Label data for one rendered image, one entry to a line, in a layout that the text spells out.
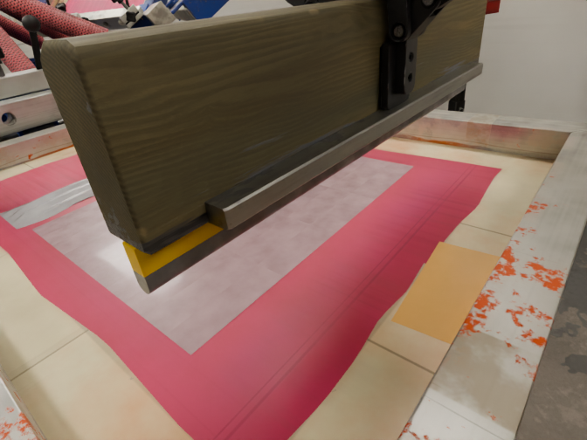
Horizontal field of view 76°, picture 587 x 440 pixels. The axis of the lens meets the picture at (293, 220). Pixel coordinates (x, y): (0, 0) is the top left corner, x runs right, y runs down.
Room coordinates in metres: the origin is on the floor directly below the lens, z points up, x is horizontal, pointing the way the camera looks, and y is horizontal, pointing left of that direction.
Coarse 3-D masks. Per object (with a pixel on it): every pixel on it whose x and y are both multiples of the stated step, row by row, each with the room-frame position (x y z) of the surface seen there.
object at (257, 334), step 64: (0, 192) 0.50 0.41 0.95; (64, 256) 0.31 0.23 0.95; (256, 256) 0.27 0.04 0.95; (320, 256) 0.26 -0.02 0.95; (384, 256) 0.25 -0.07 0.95; (128, 320) 0.21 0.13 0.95; (192, 320) 0.20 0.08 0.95; (256, 320) 0.20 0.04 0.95; (320, 320) 0.19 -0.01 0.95; (192, 384) 0.15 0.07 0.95; (256, 384) 0.14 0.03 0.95; (320, 384) 0.14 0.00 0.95
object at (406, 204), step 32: (384, 160) 0.45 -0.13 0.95; (416, 160) 0.44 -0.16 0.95; (448, 160) 0.42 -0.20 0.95; (320, 192) 0.38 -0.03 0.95; (352, 192) 0.37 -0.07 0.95; (384, 192) 0.36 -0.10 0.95; (416, 192) 0.35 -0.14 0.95; (448, 192) 0.34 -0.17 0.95; (480, 192) 0.34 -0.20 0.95; (320, 224) 0.31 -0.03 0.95; (352, 224) 0.31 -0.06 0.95; (384, 224) 0.30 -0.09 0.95; (416, 224) 0.29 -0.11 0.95; (448, 224) 0.29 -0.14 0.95; (416, 256) 0.25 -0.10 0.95
